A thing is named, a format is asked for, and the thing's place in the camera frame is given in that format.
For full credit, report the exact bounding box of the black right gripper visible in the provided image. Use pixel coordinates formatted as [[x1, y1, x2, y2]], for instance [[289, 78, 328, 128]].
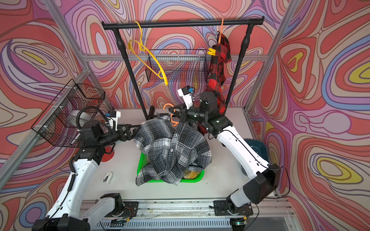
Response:
[[169, 101, 208, 124]]

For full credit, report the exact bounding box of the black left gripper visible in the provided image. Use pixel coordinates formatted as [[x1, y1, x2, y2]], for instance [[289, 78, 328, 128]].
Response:
[[97, 124, 139, 149]]

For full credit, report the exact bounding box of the orange hanger with grey shirt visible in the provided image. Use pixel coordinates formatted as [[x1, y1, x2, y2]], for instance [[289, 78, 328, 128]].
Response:
[[163, 103, 179, 127]]

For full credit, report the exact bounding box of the grey plaid long-sleeve shirt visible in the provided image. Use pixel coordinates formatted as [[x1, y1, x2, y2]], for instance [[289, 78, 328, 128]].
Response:
[[133, 116, 212, 186]]

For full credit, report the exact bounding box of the yellow plaid long-sleeve shirt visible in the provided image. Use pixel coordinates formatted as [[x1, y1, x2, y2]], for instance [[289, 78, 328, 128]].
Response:
[[183, 170, 201, 179]]

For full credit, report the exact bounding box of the yellow plastic hanger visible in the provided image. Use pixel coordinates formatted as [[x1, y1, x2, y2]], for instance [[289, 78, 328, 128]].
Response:
[[128, 21, 169, 87]]

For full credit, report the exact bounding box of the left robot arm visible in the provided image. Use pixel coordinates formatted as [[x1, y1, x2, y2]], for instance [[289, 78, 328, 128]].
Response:
[[32, 106, 141, 231]]

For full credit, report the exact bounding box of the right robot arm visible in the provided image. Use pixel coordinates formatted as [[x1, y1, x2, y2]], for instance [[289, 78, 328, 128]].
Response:
[[169, 87, 282, 210]]

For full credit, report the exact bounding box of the red plaid long-sleeve shirt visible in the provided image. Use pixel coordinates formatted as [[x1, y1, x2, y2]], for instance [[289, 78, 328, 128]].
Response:
[[198, 32, 232, 135]]

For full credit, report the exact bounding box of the orange hanger with red shirt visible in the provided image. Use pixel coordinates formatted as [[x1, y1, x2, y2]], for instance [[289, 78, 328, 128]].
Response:
[[217, 18, 224, 44]]

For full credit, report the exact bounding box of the green plastic basket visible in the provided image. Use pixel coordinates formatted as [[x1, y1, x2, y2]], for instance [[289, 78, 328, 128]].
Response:
[[137, 153, 205, 183]]

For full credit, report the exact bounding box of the red plastic cup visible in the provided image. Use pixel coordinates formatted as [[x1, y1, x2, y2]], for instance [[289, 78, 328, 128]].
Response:
[[101, 146, 115, 162]]

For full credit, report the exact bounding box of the grey tape roll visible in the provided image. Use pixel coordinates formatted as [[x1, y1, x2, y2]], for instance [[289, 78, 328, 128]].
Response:
[[68, 110, 91, 123]]

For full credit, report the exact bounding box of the white clothespin on table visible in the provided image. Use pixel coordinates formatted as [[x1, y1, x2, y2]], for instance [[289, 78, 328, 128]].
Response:
[[102, 172, 113, 184]]

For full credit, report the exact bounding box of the dark teal bin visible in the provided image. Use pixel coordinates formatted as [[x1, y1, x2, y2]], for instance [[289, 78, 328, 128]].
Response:
[[240, 139, 270, 179]]

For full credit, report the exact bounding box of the black clothes rack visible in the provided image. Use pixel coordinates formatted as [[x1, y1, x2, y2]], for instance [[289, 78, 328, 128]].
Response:
[[102, 16, 265, 120]]

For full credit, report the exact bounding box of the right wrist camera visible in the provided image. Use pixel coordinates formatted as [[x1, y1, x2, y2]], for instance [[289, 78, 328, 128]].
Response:
[[177, 86, 195, 109]]

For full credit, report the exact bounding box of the rear black wire basket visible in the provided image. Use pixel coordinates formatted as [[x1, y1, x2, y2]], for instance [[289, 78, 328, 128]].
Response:
[[145, 48, 209, 84]]

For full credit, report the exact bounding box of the black wire basket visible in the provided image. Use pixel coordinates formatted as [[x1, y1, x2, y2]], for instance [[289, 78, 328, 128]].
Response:
[[31, 80, 105, 148], [145, 48, 209, 84]]

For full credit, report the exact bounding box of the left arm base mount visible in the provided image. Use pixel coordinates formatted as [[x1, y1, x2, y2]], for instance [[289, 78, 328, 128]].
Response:
[[109, 201, 139, 218]]

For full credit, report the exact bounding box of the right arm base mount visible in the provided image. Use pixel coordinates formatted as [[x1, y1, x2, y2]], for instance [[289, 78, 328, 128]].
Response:
[[209, 200, 253, 217]]

